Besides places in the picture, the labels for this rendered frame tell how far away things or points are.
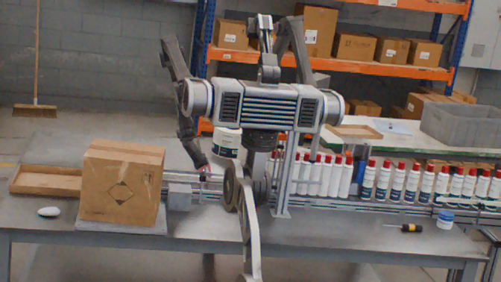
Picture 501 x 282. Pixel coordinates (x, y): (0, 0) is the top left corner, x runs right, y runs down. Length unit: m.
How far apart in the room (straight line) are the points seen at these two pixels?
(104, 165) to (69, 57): 4.77
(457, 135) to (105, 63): 3.94
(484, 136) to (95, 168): 3.15
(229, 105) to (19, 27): 5.20
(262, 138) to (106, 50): 5.12
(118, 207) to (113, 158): 0.20
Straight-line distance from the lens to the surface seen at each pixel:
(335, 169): 3.30
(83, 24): 7.41
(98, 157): 2.76
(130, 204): 2.81
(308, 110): 2.49
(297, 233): 3.01
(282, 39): 3.02
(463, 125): 5.05
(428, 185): 3.48
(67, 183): 3.26
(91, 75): 7.52
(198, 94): 2.39
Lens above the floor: 2.04
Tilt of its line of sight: 17 degrees down
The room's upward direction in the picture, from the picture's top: 8 degrees clockwise
